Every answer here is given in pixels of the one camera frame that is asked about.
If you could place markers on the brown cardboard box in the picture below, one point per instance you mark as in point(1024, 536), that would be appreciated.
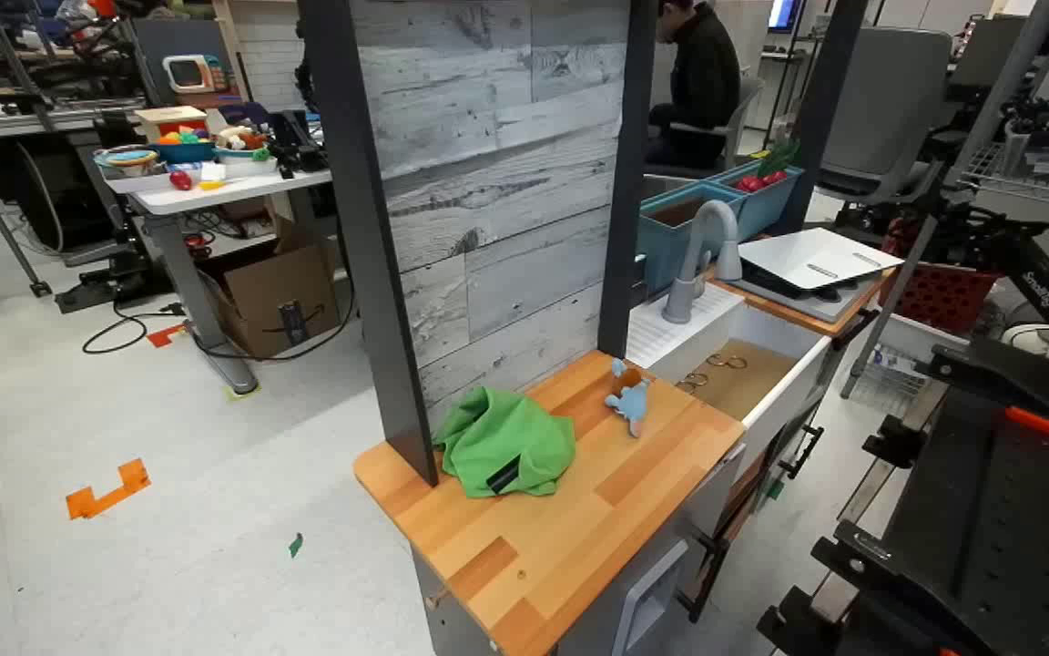
point(276, 297)

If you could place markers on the grey toy faucet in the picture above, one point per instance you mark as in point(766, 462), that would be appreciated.
point(686, 285)

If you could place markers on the seated person in jacket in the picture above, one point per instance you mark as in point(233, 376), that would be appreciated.
point(700, 77)

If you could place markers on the colourful toy pile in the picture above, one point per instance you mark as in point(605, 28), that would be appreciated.
point(241, 138)

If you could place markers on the white toy kitchen cabinet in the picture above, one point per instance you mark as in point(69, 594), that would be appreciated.
point(527, 550)

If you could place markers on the grey plush mouse toy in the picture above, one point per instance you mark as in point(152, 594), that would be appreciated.
point(633, 398)

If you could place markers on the white table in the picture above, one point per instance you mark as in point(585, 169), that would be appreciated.
point(233, 184)

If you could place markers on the red toy pieces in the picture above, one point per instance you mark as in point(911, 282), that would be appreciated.
point(763, 179)

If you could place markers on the red ball toy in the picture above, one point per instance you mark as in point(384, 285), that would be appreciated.
point(182, 179)

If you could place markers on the teal plastic bin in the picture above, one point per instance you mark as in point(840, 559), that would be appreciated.
point(766, 211)
point(673, 251)

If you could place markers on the wooden side board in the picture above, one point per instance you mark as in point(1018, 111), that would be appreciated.
point(811, 311)

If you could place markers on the blue toy bowl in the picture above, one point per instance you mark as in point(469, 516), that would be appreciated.
point(182, 151)

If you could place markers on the black round drum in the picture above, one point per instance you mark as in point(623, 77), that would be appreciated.
point(44, 186)

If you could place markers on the white flat tray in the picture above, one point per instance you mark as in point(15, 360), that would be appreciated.
point(817, 256)

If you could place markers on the green towel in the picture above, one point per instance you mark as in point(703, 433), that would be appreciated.
point(502, 441)

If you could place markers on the black frame post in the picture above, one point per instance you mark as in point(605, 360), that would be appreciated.
point(817, 111)
point(623, 184)
point(372, 243)

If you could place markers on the white sink basin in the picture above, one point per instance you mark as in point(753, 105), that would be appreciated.
point(681, 333)

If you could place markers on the green floor scrap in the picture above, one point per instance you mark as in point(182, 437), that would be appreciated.
point(296, 545)

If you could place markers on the red plastic crate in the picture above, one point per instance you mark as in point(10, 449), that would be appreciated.
point(950, 297)

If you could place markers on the white framed small screen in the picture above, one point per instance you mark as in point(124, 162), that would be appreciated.
point(194, 73)

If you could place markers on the wooden toy box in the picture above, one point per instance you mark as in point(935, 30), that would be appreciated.
point(170, 119)

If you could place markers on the black perforated workbench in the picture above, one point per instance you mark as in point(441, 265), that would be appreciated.
point(1009, 535)

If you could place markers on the person in grey shirt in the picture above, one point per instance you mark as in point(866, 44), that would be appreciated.
point(890, 111)

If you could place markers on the large orange floor tape mark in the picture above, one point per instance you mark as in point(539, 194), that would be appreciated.
point(108, 492)

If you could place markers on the grey wood-print back panel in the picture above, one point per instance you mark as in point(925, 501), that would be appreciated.
point(488, 184)

